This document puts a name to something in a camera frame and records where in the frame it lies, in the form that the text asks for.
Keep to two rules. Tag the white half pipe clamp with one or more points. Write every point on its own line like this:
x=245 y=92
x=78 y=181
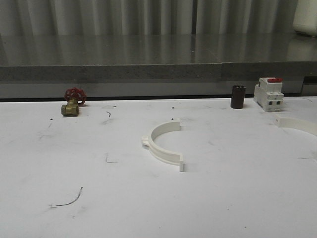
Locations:
x=162 y=152

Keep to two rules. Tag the grey stone counter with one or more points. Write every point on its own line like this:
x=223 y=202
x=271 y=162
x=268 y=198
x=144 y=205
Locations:
x=154 y=66

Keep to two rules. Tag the dark brown cylindrical coupling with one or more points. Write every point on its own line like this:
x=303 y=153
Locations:
x=238 y=96

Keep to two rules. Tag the brass valve red handwheel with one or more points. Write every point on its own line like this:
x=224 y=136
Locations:
x=75 y=98

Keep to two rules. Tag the white container on counter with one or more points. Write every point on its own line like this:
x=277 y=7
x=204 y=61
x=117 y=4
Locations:
x=305 y=17

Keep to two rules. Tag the white circuit breaker red switch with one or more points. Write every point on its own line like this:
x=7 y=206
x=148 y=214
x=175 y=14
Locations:
x=268 y=94

